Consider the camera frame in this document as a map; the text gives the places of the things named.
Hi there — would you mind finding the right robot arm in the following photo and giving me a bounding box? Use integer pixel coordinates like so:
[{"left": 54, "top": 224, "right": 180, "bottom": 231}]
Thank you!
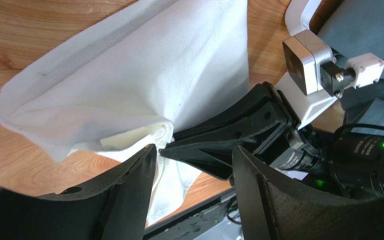
[{"left": 160, "top": 82, "right": 384, "bottom": 200}]

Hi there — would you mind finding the grey-blue hanging shirt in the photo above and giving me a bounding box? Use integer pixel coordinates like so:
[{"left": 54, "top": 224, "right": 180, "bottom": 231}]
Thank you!
[{"left": 318, "top": 0, "right": 384, "bottom": 127}]

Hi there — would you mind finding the metal clothes rack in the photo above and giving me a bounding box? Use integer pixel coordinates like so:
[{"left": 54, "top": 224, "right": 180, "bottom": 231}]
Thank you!
[{"left": 284, "top": 0, "right": 322, "bottom": 36}]

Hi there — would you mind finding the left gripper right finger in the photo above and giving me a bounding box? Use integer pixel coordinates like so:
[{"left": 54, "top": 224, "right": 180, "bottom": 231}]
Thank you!
[{"left": 232, "top": 146, "right": 384, "bottom": 240}]

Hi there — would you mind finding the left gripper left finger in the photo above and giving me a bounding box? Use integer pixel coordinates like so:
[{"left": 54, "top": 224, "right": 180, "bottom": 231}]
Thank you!
[{"left": 0, "top": 144, "right": 157, "bottom": 240}]

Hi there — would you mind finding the white cloth napkin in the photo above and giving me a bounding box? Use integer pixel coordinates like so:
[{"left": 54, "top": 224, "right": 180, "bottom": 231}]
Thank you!
[{"left": 0, "top": 0, "right": 250, "bottom": 228}]

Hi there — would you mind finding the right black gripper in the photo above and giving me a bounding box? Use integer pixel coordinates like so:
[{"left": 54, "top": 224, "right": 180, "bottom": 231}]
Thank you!
[{"left": 160, "top": 82, "right": 332, "bottom": 181}]

